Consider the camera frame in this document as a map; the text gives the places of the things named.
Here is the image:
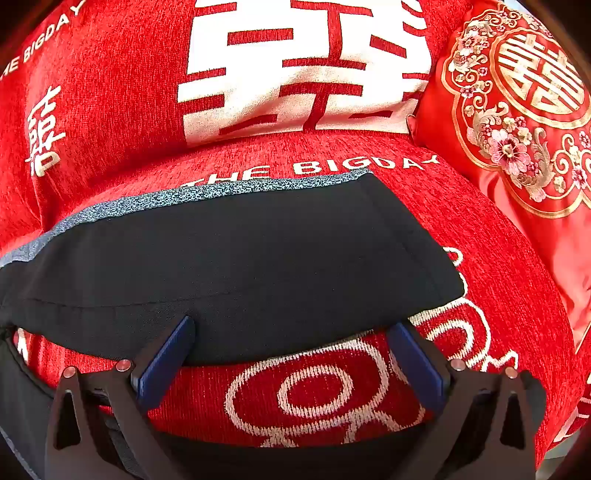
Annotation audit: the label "red embroidered pillow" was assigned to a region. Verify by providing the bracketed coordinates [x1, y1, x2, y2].
[406, 0, 591, 352]

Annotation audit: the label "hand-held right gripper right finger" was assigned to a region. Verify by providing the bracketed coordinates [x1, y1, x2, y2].
[387, 320, 548, 480]

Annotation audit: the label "black pants with grey waistband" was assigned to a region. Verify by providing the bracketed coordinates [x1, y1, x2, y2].
[0, 168, 466, 480]

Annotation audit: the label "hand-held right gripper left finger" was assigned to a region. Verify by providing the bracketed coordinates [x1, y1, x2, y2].
[44, 315, 197, 480]

